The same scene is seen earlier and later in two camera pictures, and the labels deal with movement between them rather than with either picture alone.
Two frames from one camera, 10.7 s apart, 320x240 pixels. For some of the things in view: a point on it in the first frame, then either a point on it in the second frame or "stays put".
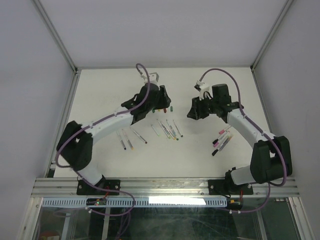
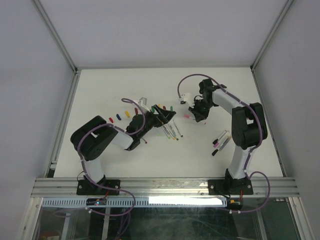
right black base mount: (228, 186) stays put
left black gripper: (164, 100) to (163, 117)
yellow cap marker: (174, 138) stays put
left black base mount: (82, 189) stays put
